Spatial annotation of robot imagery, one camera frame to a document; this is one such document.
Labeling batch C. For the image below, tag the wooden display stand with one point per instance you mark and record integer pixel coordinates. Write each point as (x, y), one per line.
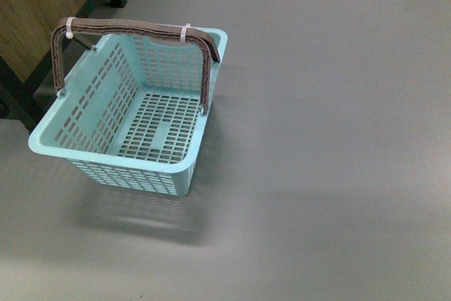
(26, 26)

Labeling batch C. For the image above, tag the white zip tie right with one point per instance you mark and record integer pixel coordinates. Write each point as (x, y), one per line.
(183, 33)

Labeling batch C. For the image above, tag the white zip tie left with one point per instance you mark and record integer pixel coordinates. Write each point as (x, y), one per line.
(69, 31)

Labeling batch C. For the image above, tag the light blue plastic basket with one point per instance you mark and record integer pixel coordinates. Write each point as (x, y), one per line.
(130, 115)

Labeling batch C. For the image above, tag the white zip tie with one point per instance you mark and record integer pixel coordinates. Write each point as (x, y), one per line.
(69, 31)
(183, 33)

